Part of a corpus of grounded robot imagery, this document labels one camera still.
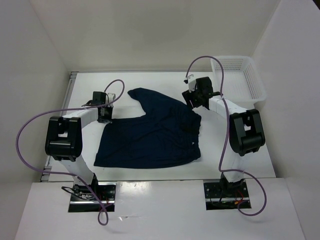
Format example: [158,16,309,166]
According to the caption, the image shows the navy blue shorts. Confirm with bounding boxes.
[94,87,202,169]

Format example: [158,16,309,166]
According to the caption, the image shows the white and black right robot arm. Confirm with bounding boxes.
[182,74,266,197]

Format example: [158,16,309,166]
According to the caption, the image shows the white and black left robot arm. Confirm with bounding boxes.
[45,91,116,200]

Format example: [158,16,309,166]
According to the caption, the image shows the white perforated plastic basket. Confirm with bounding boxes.
[210,55,267,104]

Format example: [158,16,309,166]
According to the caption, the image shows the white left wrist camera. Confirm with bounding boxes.
[105,93,116,105]

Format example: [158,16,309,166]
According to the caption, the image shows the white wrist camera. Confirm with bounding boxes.
[105,93,116,105]
[183,74,197,93]

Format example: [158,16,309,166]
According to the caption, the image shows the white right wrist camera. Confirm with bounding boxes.
[183,74,197,93]

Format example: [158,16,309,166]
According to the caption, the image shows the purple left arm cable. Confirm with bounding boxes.
[15,79,125,226]

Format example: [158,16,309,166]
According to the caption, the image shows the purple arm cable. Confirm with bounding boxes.
[15,79,125,226]
[186,55,266,216]

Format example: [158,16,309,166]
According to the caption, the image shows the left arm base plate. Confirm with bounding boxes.
[62,183,116,213]

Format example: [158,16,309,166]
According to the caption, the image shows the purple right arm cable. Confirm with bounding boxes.
[186,55,266,216]

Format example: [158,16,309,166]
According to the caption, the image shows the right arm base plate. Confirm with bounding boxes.
[203,179,252,211]

